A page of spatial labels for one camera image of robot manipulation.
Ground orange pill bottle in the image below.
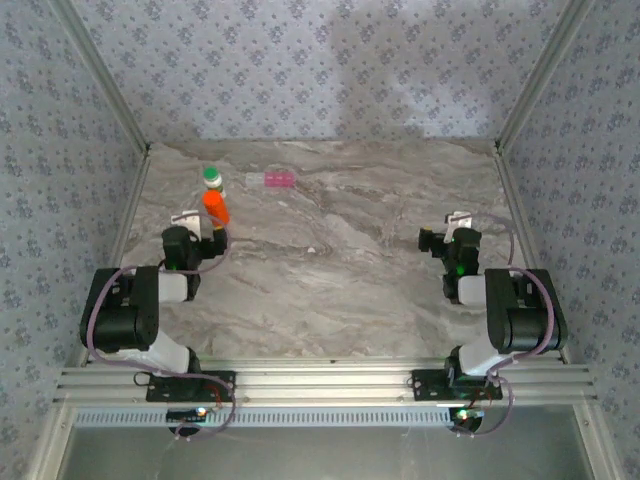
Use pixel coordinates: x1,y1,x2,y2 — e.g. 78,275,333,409
201,189,232,227

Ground white bottle with green cap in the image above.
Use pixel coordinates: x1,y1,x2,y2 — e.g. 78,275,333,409
202,166,227,199

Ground pink and clear pill organizer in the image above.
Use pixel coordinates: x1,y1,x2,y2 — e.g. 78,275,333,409
244,171,296,190

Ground small controller board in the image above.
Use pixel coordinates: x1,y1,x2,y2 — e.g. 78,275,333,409
448,407,486,426
166,407,209,424

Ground grey metal panel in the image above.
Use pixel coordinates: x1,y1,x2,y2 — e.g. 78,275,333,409
57,424,596,480

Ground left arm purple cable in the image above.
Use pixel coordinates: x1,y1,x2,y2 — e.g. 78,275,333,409
85,218,237,444

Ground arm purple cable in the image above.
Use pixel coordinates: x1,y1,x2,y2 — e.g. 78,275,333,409
452,212,557,439
85,218,237,444

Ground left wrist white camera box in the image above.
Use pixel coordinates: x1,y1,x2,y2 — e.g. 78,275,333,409
169,210,202,236

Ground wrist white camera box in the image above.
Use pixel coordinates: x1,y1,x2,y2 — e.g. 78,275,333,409
169,210,202,236
444,210,474,231

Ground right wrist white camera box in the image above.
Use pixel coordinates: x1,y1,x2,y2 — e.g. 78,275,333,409
444,210,474,231

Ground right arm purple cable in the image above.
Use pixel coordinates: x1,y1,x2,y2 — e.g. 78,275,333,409
452,212,557,439

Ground aluminium table side rail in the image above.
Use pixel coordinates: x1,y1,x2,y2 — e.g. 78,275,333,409
492,147,574,364
74,149,154,366

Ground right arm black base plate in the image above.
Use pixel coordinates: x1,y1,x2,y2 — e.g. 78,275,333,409
410,368,504,401

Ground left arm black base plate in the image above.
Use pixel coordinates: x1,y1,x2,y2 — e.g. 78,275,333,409
144,369,237,404

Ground aluminium base rail beam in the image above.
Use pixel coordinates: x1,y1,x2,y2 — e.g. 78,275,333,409
52,357,599,406

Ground aluminium frame post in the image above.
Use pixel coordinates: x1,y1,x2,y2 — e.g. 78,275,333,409
49,0,152,156
493,0,599,156

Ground grey slotted cable duct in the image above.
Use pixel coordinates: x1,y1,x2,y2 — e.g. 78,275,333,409
74,407,454,429

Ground aluminium frame leg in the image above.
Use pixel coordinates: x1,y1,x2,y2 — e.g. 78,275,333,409
27,402,76,480
572,399,626,480

